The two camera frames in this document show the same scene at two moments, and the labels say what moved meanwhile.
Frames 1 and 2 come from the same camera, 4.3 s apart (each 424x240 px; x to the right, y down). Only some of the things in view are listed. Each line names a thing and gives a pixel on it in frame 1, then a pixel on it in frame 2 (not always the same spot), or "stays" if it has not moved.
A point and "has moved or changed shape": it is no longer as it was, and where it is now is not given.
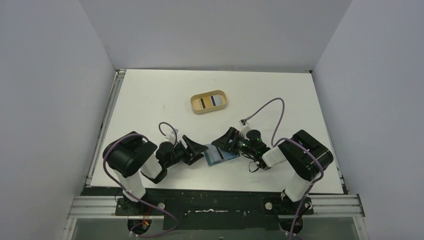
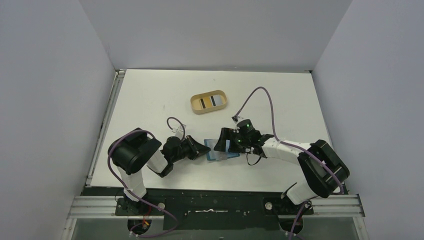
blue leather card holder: [212, 156] has moved or changed shape
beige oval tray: [195, 104] stays
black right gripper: [234, 139] stays
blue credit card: [215, 155] has moved or changed shape
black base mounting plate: [216, 209] stays
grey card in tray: [216, 100] stays
